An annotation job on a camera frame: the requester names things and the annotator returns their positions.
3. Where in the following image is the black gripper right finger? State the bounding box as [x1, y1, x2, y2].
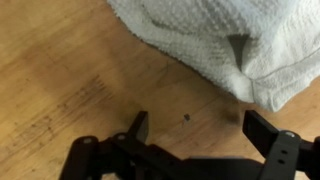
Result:
[242, 110, 301, 180]

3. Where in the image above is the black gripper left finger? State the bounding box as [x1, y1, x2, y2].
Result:
[112, 111, 149, 149]

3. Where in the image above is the white towel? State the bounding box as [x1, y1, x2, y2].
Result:
[107, 0, 320, 112]

